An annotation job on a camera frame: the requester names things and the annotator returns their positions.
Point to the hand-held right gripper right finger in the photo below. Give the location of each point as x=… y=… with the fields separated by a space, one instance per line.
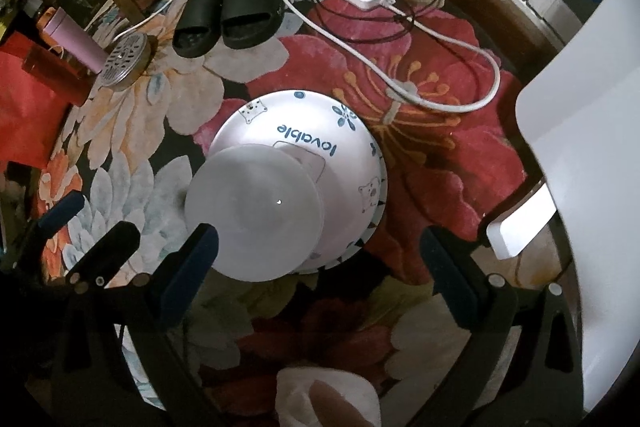
x=450 y=277

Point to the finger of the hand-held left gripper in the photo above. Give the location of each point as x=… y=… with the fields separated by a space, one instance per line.
x=110 y=244
x=57 y=212

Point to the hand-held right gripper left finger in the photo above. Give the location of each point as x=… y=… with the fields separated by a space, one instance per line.
x=186 y=267

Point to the white bowl brown outside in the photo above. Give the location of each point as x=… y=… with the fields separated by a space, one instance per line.
x=255 y=212

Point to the white leaf pattern plate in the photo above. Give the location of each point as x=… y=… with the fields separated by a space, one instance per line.
x=367 y=232

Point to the white bear print plate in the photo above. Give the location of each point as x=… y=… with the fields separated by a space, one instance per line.
x=330 y=142

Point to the red bag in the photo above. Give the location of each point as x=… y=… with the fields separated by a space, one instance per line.
x=25 y=122

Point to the red translucent cup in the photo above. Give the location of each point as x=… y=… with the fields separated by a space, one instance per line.
x=55 y=77

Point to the round perforated metal tin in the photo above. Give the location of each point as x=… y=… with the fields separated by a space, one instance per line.
x=122 y=57

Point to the pink tumbler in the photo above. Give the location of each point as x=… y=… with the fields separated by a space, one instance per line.
x=75 y=39

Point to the white chair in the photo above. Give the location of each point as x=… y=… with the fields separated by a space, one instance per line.
x=590 y=147

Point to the black slide slipper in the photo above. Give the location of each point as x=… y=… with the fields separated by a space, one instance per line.
x=250 y=14
x=197 y=24

